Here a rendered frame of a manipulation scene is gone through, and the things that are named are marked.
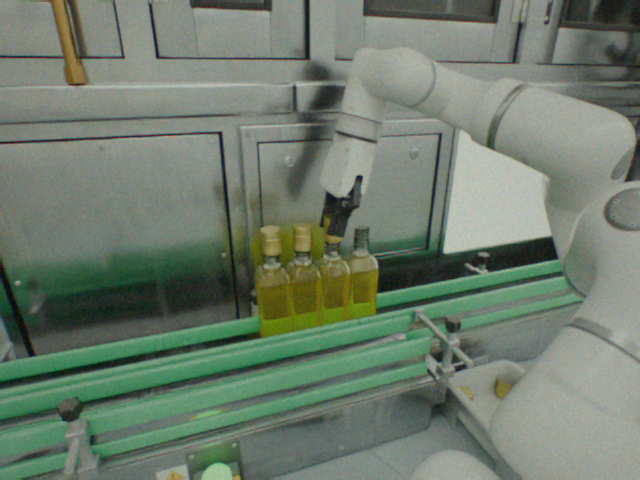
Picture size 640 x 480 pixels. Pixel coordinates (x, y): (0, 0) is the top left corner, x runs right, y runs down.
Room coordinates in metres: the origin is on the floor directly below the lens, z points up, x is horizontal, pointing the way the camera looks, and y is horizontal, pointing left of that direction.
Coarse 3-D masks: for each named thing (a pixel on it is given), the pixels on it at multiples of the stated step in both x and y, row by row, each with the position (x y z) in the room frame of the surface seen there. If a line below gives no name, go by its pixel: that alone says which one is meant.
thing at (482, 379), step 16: (480, 368) 0.64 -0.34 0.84; (496, 368) 0.65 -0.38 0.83; (512, 368) 0.65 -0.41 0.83; (448, 384) 0.61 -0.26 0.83; (464, 384) 0.63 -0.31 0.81; (480, 384) 0.64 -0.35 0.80; (464, 400) 0.56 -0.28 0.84; (480, 400) 0.63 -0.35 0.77; (496, 400) 0.63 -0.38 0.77; (480, 416) 0.52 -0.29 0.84
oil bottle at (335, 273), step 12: (324, 264) 0.64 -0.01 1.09; (336, 264) 0.64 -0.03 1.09; (324, 276) 0.63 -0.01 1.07; (336, 276) 0.63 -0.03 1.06; (348, 276) 0.64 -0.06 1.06; (324, 288) 0.63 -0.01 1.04; (336, 288) 0.64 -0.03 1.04; (348, 288) 0.64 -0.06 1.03; (324, 300) 0.63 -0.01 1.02; (336, 300) 0.64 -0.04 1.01; (348, 300) 0.64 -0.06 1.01; (324, 312) 0.63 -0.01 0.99; (336, 312) 0.64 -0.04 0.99; (324, 324) 0.63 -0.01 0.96
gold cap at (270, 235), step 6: (264, 228) 0.63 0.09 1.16; (270, 228) 0.63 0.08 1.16; (276, 228) 0.63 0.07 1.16; (264, 234) 0.61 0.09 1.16; (270, 234) 0.61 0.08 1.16; (276, 234) 0.61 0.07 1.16; (264, 240) 0.61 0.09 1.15; (270, 240) 0.61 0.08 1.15; (276, 240) 0.61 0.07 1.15; (264, 246) 0.61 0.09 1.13; (270, 246) 0.61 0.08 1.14; (276, 246) 0.61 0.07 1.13; (264, 252) 0.61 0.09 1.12; (270, 252) 0.61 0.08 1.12; (276, 252) 0.61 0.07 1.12
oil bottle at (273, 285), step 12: (264, 276) 0.60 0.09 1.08; (276, 276) 0.60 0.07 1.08; (288, 276) 0.61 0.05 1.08; (264, 288) 0.59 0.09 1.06; (276, 288) 0.60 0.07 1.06; (288, 288) 0.61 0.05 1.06; (264, 300) 0.59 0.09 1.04; (276, 300) 0.60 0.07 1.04; (288, 300) 0.61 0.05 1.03; (264, 312) 0.59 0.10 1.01; (276, 312) 0.60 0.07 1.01; (288, 312) 0.61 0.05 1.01; (264, 324) 0.59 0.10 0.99; (276, 324) 0.60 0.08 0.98; (288, 324) 0.61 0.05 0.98; (264, 336) 0.59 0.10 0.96
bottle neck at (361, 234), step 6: (354, 228) 0.68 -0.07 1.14; (360, 228) 0.69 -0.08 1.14; (366, 228) 0.68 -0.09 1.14; (354, 234) 0.68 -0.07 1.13; (360, 234) 0.67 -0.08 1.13; (366, 234) 0.67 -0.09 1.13; (354, 240) 0.68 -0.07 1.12; (360, 240) 0.67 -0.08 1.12; (366, 240) 0.67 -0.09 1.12; (354, 246) 0.68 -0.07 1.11; (360, 246) 0.67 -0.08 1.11; (366, 246) 0.67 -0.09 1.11; (354, 252) 0.67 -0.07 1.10; (360, 252) 0.67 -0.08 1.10; (366, 252) 0.67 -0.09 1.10
